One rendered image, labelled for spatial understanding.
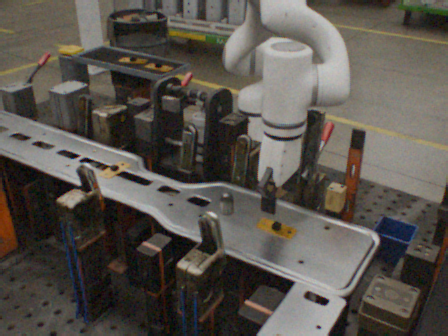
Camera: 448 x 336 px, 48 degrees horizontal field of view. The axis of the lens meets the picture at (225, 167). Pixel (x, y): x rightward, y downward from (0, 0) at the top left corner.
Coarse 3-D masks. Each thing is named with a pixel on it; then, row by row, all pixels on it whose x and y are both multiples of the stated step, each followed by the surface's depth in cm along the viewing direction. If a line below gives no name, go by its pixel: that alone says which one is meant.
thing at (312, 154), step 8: (312, 112) 108; (320, 112) 107; (312, 120) 105; (320, 120) 107; (312, 128) 110; (320, 128) 108; (304, 136) 110; (312, 136) 110; (320, 136) 109; (304, 144) 111; (312, 144) 111; (304, 152) 111; (312, 152) 111; (304, 160) 113; (312, 160) 111; (304, 168) 114; (312, 168) 111
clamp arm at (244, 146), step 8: (240, 136) 121; (248, 136) 121; (240, 144) 121; (248, 144) 121; (240, 152) 122; (248, 152) 121; (240, 160) 123; (248, 160) 122; (240, 168) 124; (248, 168) 123; (240, 176) 124; (248, 176) 125; (240, 184) 124
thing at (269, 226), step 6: (264, 222) 108; (270, 222) 108; (258, 228) 107; (264, 228) 106; (270, 228) 106; (276, 228) 105; (282, 228) 106; (288, 228) 106; (276, 234) 105; (282, 234) 104; (288, 234) 104; (294, 234) 104
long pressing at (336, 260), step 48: (0, 144) 141; (96, 144) 140; (144, 192) 119; (192, 192) 119; (240, 192) 119; (192, 240) 104; (240, 240) 103; (288, 240) 103; (336, 240) 103; (336, 288) 91
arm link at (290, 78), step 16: (272, 48) 86; (288, 48) 86; (304, 48) 86; (272, 64) 85; (288, 64) 84; (304, 64) 85; (272, 80) 87; (288, 80) 86; (304, 80) 86; (272, 96) 88; (288, 96) 87; (304, 96) 87; (272, 112) 90; (288, 112) 89; (304, 112) 90
